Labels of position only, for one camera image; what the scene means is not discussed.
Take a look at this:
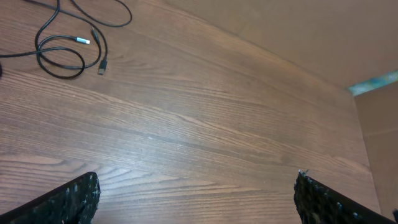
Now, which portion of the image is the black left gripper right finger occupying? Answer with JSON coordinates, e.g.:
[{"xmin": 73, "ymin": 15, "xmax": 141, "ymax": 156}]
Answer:
[{"xmin": 294, "ymin": 170, "xmax": 397, "ymax": 224}]

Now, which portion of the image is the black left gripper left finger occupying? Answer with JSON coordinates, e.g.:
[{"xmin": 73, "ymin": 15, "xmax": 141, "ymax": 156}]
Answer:
[{"xmin": 1, "ymin": 172, "xmax": 101, "ymax": 224}]

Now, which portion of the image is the black USB cable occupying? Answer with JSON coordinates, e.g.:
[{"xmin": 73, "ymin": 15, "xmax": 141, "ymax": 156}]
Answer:
[{"xmin": 24, "ymin": 0, "xmax": 133, "ymax": 76}]

